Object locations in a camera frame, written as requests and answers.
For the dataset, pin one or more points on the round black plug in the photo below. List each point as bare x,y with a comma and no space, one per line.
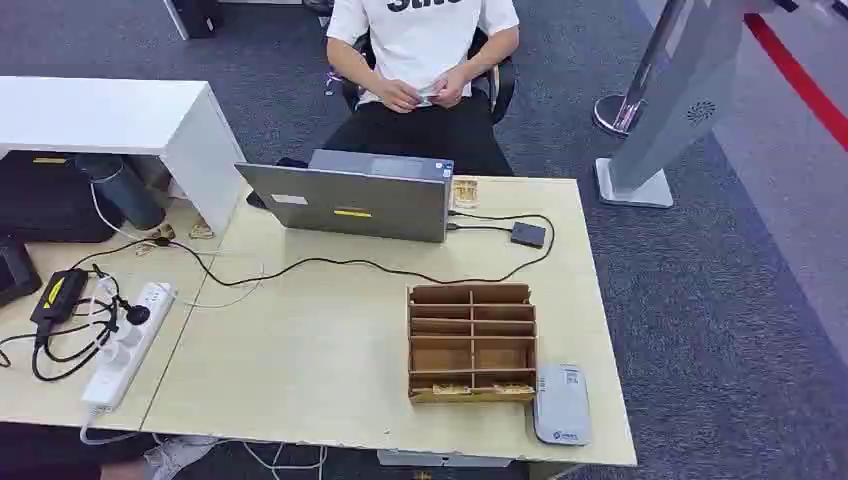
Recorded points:
138,314

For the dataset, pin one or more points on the small brown trinket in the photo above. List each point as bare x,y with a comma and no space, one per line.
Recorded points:
201,232

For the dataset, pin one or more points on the printed card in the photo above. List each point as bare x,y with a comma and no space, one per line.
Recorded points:
452,389
513,389

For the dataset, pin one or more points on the silver kiosk stand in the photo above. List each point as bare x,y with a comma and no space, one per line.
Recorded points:
682,86

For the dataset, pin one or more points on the dark cabinet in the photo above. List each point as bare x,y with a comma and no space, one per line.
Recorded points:
199,16

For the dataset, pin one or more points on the person's left hand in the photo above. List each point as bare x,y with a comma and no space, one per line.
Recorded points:
453,89

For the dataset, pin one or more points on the black flat device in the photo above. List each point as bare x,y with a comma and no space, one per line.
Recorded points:
13,272

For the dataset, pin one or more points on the grey laptop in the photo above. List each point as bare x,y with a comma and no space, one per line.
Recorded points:
358,199

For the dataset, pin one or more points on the grey card reader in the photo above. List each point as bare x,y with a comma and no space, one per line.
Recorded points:
562,404

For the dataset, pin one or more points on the black bag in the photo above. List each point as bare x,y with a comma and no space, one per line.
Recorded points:
46,199

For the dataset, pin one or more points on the wooden card box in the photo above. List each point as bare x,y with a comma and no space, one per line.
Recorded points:
437,358

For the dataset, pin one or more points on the dark cylindrical bottle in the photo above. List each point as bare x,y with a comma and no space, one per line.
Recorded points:
126,192

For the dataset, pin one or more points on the chrome stanchion post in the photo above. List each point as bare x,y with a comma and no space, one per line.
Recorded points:
613,114

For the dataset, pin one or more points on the person's right hand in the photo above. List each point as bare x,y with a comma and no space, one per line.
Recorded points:
399,95

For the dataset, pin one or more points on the white shoe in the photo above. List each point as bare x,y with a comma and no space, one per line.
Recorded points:
175,454

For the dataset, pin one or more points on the small black external drive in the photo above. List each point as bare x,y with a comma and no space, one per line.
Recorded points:
528,234

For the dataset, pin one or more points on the stack of printed cards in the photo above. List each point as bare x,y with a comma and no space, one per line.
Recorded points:
465,192

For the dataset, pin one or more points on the grey box under desk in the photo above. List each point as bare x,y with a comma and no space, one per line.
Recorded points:
444,458

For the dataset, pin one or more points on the white desk riser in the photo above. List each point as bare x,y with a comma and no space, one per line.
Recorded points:
99,112

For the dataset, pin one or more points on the black power adapter yellow label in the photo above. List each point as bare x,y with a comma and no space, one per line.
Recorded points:
60,295

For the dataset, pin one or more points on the white power strip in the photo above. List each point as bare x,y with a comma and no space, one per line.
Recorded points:
119,371

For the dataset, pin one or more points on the black computer mouse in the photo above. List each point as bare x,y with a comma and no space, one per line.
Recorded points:
291,162

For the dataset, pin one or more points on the person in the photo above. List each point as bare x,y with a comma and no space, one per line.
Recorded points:
424,40

